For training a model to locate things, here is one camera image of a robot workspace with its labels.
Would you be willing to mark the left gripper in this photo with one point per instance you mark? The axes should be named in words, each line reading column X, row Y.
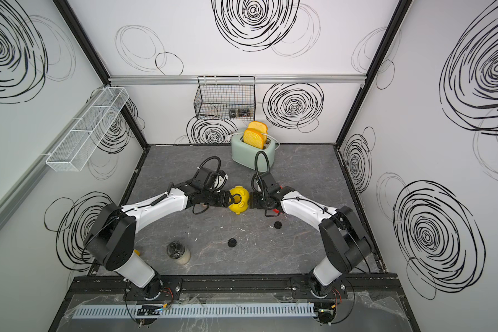
column 224, row 200

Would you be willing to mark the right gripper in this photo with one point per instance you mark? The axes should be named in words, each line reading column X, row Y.
column 253, row 200

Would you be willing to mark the yellow piggy bank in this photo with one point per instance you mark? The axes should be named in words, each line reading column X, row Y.
column 241, row 197

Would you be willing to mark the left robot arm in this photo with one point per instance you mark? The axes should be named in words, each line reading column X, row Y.
column 112, row 238

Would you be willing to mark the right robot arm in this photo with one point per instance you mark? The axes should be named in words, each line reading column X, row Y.
column 344, row 237

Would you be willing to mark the mint green toaster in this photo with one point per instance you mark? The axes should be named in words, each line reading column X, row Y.
column 245, row 154

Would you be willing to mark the front toast slice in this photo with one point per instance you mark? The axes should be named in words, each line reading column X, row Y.
column 254, row 138

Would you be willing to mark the toast slice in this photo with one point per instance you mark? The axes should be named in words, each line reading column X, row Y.
column 258, row 126
column 254, row 138

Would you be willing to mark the back toast slice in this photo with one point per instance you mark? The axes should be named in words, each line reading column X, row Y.
column 258, row 126

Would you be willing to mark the clear jar with white contents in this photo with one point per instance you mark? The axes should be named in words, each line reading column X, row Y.
column 178, row 252

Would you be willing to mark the small jars in basket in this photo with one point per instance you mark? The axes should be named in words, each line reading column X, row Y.
column 237, row 114

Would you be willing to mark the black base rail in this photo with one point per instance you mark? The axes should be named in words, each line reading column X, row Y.
column 297, row 286

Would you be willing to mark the black wire wall basket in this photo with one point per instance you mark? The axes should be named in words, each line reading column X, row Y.
column 216, row 95

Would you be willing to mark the white slotted cable duct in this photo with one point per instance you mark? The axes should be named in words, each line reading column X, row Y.
column 251, row 310

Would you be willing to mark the white wire wall shelf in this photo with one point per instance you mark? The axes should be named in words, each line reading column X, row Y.
column 100, row 127

